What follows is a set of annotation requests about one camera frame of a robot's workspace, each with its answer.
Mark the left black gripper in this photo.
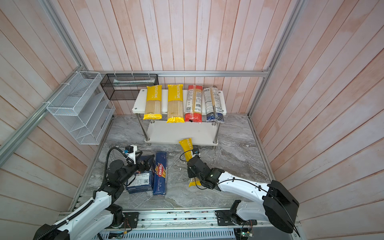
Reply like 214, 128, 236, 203
119, 150, 155, 185

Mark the blue Barilla spaghetti box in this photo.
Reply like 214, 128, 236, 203
153, 152, 167, 195

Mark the yellow Pastatime spaghetti pack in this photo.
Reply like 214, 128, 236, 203
143, 85, 163, 120
179, 138, 202, 187

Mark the red spaghetti pack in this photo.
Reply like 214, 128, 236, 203
185, 85, 203, 123

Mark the blue white-label spaghetti pack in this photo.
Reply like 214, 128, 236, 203
203, 86, 225, 123

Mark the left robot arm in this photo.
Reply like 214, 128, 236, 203
34, 155, 155, 240

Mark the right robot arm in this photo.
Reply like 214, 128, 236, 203
187, 155, 300, 234

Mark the dark blue pasta bag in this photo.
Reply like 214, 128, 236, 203
126, 156, 155, 194

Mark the white two-tier shelf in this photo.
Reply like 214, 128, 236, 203
132, 89, 221, 146

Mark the black mesh basket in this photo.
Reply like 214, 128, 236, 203
101, 73, 159, 101

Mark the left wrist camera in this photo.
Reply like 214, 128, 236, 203
123, 145, 138, 165

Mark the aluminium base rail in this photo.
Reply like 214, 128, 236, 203
53, 206, 302, 240

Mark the white wire mesh rack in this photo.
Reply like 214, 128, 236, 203
47, 72, 115, 145

